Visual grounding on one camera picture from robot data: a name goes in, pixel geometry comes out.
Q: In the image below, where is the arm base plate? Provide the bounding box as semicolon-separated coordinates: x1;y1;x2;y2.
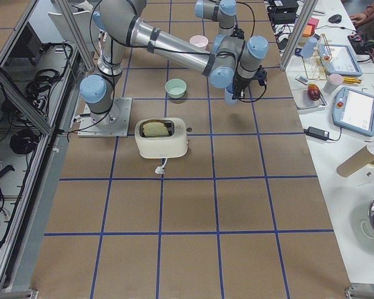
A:
77;97;132;138

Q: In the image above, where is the teach pendant tablet near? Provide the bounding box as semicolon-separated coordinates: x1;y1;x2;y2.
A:
332;87;374;136

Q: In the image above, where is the aluminium frame post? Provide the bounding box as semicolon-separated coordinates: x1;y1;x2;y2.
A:
279;0;318;71

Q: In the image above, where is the bread slice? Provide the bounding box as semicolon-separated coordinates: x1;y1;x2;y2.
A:
143;121;169;137

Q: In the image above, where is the white toaster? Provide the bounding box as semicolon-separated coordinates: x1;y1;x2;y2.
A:
135;118;188;159

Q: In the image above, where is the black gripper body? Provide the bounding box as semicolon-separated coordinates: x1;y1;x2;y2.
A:
232;65;267;98

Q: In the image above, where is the cardboard tube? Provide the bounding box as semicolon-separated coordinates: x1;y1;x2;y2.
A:
336;142;374;178

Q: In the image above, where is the mint green bowl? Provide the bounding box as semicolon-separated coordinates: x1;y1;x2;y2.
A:
165;78;187;99

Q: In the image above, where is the pink bowl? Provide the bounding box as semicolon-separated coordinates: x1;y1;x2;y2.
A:
189;35;209;49

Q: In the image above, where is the pink cup on desk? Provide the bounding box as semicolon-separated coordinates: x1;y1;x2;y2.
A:
323;74;343;94

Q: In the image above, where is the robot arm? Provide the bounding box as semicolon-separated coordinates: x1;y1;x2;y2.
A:
92;1;269;102
194;0;244;39

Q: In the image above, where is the gold wire rack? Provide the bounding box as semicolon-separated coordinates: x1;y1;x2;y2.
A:
302;33;333;81

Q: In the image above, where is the teach pendant tablet far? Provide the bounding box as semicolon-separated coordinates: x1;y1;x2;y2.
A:
318;44;362;77

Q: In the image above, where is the black power adapter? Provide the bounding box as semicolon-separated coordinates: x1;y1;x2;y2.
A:
304;126;329;141

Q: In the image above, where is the light blue cylinder cup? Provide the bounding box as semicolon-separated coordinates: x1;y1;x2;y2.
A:
300;37;317;59

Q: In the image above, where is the teach pendant tablet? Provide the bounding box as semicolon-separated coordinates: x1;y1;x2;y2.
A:
332;87;374;136
318;44;362;77

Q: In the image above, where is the red apple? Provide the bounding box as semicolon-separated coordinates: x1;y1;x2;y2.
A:
307;83;321;101

